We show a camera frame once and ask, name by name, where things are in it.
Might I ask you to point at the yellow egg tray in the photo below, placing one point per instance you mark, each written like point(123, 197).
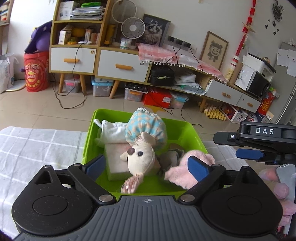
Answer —
point(214, 113)

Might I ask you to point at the mouse plush blue dress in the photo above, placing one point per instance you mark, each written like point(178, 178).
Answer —
point(146, 133)

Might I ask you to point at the red cartoon bucket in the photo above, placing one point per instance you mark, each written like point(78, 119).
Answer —
point(36, 71)

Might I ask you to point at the small white desk fan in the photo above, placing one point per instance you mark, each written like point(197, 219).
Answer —
point(131, 28)

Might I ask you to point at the silver refrigerator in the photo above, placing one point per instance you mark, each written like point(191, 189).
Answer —
point(284, 83)

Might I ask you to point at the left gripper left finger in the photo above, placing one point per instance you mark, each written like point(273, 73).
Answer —
point(86, 175)

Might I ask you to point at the framed cartoon girl picture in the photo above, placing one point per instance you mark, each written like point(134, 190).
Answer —
point(214, 50)

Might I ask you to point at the microwave oven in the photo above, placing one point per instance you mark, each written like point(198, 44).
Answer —
point(252, 82)

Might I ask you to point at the pink square sponge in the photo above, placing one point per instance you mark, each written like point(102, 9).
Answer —
point(116, 168)

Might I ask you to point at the purple plush toy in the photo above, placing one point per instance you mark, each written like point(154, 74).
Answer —
point(40, 39)

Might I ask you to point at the low wooden tv cabinet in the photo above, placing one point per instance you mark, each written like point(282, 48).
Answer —
point(228, 93)

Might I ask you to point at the tall wooden shelf cabinet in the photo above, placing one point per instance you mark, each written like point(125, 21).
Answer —
point(81, 43)

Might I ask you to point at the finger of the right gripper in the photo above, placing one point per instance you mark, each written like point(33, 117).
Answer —
point(249, 154)
point(226, 138)

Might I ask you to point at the black bag on shelf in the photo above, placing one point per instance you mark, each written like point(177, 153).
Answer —
point(162, 75)

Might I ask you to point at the green plastic storage bin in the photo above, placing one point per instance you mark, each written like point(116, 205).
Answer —
point(181, 135)

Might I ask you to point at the pink fluffy plush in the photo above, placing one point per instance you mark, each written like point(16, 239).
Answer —
point(180, 175)

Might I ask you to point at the grey small plush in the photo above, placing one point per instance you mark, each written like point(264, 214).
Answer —
point(171, 158)

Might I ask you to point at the person's right hand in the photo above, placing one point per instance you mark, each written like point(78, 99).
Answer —
point(281, 191)

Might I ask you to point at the white paper bag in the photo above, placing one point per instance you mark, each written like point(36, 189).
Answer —
point(6, 71)

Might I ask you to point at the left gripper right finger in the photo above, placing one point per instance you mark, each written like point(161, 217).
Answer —
point(206, 176)

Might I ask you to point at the red cardboard box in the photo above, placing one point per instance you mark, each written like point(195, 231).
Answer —
point(158, 97)

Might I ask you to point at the pink checked cloth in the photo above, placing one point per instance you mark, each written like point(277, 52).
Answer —
point(156, 55)

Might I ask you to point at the framed cat picture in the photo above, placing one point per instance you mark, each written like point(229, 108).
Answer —
point(155, 30)

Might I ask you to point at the white grid tablecloth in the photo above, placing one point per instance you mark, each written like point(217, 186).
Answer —
point(24, 151)

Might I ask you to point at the clear box blue lid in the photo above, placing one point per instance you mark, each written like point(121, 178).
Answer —
point(101, 87)

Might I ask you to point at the white printer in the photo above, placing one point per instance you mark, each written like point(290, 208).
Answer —
point(258, 65)

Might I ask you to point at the white cloth pouch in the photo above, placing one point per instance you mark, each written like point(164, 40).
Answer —
point(110, 133)

